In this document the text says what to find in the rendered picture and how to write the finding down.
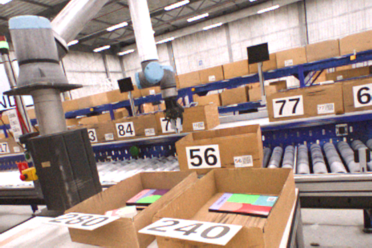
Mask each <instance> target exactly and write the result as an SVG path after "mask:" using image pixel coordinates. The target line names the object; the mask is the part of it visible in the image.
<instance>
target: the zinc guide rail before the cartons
mask: <svg viewBox="0 0 372 248"><path fill-rule="evenodd" d="M367 113H372V110H364V111H357V112H346V113H345V114H344V115H327V116H316V117H310V118H299V119H293V120H282V121H275V122H270V123H263V124H259V125H260V126H269V125H276V124H288V123H294V122H299V121H306V120H318V119H324V118H336V117H342V116H354V115H361V114H367ZM190 133H192V132H189V133H182V134H171V135H164V136H154V137H148V138H136V139H131V140H124V141H118V142H107V143H101V144H91V146H101V145H107V144H119V143H125V142H137V141H143V140H149V139H155V138H167V137H174V136H184V135H188V134H190ZM23 154H24V153H19V154H8V155H2V156H0V157H4V156H16V155H23Z"/></svg>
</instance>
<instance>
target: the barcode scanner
mask: <svg viewBox="0 0 372 248"><path fill-rule="evenodd" d="M37 136H40V134H39V132H31V133H26V134H23V135H20V136H19V142H20V144H24V145H25V146H26V148H27V150H26V151H25V152H30V151H29V147H28V144H27V142H28V141H27V138H33V137H37Z"/></svg>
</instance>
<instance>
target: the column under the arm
mask: <svg viewBox="0 0 372 248"><path fill-rule="evenodd" d="M27 141H28V142H27V144H28V147H29V151H31V156H32V158H33V163H34V165H35V170H36V173H37V177H38V180H39V182H40V184H41V189H42V192H43V197H44V200H45V203H46V207H45V208H43V209H41V210H36V211H35V212H34V213H33V214H32V215H33V216H37V217H51V218H56V217H60V216H63V215H64V211H65V210H67V209H70V208H71V207H74V206H76V204H78V203H80V202H82V201H85V200H87V199H88V198H90V197H92V196H94V195H96V194H97V193H100V192H101V191H103V188H102V185H101V183H100V176H99V173H98V168H97V165H96V160H95V157H94V152H93V148H92V146H91V143H90V137H89V134H88V129H87V128H77V129H75V128H73V129H68V130H66V131H65V132H59V133H54V134H48V135H43V136H37V137H33V138H27Z"/></svg>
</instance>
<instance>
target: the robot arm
mask: <svg viewBox="0 0 372 248"><path fill-rule="evenodd" d="M107 1H108V0H72V1H71V2H70V3H69V4H67V5H66V7H65V8H64V9H63V10H62V11H61V12H60V13H59V15H57V16H56V18H55V19H54V20H53V21H52V22H50V21H49V20H48V19H46V18H44V17H38V16H24V15H19V16H18V17H13V18H11V19H9V29H10V32H11V38H12V42H13V48H15V54H16V58H17V64H18V67H19V73H18V79H17V88H19V87H22V86H25V85H27V84H32V83H34V82H61V83H69V81H68V79H67V78H66V77H65V75H64V73H63V72H62V70H61V68H60V61H61V60H62V59H63V57H64V56H65V55H66V54H67V53H68V45H69V44H70V43H71V42H72V40H73V38H74V37H76V36H77V35H78V34H79V32H81V30H82V29H83V28H84V27H85V26H86V25H87V24H88V23H89V21H90V20H91V18H93V17H94V16H95V15H96V14H97V12H98V11H99V10H100V9H101V8H102V7H103V6H104V5H105V3H106V2H107ZM128 5H129V9H130V13H131V16H132V23H133V26H134V33H135V36H136V43H137V46H138V53H139V55H140V60H141V69H142V71H140V72H138V71H137V72H135V74H134V77H135V82H136V87H137V89H144V88H153V87H157V86H160V88H161V95H162V98H164V104H165V110H163V114H164V113H167V114H165V115H164V118H165V119H167V118H168V119H169V122H170V123H171V125H170V127H171V129H174V132H175V133H177V134H179V133H180V131H181V127H182V124H183V115H182V113H184V108H183V107H182V106H181V105H180V104H179V103H178V101H176V100H174V99H175V98H177V96H178V89H177V83H175V76H174V72H173V67H172V66H171V65H163V66H161V65H160V63H159V59H158V56H157V53H156V49H155V42H154V37H153V31H152V27H151V20H150V16H149V9H147V2H146V0H128ZM174 118H177V120H175V119H174Z"/></svg>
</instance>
